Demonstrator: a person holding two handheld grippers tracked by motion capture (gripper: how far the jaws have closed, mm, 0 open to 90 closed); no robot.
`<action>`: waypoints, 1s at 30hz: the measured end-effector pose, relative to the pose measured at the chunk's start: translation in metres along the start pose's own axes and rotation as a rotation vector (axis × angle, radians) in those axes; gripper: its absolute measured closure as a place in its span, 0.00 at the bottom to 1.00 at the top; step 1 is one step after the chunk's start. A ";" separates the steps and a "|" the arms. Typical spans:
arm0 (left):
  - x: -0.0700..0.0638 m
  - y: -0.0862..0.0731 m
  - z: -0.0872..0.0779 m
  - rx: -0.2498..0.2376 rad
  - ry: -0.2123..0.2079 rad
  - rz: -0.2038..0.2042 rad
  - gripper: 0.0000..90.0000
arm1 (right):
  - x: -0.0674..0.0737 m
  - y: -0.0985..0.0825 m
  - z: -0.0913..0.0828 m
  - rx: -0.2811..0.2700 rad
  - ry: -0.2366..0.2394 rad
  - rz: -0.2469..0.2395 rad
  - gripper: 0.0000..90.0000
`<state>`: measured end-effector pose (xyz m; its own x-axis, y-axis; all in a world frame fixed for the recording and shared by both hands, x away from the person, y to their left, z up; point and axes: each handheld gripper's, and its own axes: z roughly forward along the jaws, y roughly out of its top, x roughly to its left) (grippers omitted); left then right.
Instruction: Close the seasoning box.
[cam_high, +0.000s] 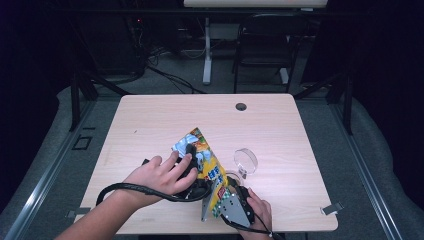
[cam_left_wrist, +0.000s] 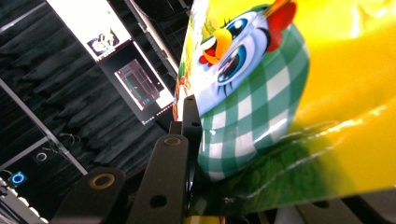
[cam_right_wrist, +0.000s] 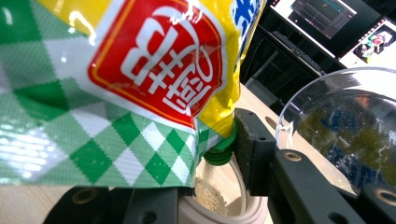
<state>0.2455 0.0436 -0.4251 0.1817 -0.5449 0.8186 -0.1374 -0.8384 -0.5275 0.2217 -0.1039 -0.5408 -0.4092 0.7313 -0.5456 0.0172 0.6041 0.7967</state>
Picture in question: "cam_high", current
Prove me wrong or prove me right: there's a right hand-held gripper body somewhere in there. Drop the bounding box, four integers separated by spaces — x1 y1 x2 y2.
219 184 256 230

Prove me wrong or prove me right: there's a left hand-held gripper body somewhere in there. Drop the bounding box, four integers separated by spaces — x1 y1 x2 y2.
174 166 214 203

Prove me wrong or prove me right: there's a yellow green-checked spouted pouch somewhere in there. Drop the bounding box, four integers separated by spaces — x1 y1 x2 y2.
171 127 231 223

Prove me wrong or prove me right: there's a person's right hand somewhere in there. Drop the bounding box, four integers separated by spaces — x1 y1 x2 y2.
238 187 273 240

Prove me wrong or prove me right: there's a person's left hand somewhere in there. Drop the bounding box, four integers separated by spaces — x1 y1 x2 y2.
123 150 199 205

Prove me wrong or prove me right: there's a grey tape piece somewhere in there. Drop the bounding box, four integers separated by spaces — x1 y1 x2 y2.
320 201 344 216
65 207 92 219

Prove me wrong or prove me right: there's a white desk with white legs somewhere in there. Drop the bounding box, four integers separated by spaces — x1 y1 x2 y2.
183 0 329 86

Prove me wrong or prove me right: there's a dark equipment with red light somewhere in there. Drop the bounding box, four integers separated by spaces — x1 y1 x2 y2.
124 14 149 76

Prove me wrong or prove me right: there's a black folding chair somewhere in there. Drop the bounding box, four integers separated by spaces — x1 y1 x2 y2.
232 13 313 94

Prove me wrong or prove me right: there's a black metal stand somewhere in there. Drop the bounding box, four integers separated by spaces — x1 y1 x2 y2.
293 71 354 136
68 66 131 132

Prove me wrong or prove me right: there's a right hand-held gripper black cable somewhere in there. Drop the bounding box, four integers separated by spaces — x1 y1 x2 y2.
219 213 284 240

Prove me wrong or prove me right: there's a hand-held gripper black cable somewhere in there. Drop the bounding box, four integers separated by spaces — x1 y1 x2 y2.
219 213 284 240
95 181 214 207

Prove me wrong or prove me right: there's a black floor cable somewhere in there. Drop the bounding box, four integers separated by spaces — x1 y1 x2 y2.
146 64 208 95

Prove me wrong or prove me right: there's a left hand-held gripper black cable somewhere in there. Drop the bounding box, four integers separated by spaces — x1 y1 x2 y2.
95 181 214 207

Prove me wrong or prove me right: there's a metal floor rail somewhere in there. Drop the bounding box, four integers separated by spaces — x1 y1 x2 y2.
3 99 96 240
328 99 404 240

